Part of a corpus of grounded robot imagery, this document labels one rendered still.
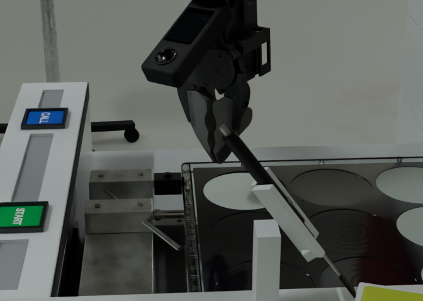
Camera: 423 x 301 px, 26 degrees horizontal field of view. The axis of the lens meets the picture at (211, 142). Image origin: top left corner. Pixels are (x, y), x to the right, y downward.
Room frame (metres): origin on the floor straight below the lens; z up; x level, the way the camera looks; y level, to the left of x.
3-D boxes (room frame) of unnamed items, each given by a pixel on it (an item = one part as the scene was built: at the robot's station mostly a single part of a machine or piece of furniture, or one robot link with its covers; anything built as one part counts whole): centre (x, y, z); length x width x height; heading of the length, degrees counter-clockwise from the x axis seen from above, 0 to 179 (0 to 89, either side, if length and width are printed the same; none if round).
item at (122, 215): (0.96, 0.11, 0.89); 0.08 x 0.03 x 0.03; 93
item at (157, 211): (0.96, 0.05, 0.89); 0.05 x 0.01 x 0.01; 93
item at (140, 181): (1.04, 0.12, 0.89); 0.08 x 0.03 x 0.03; 93
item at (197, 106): (0.99, 0.00, 1.01); 0.06 x 0.03 x 0.09; 146
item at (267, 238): (0.66, -0.06, 1.03); 0.06 x 0.04 x 0.13; 93
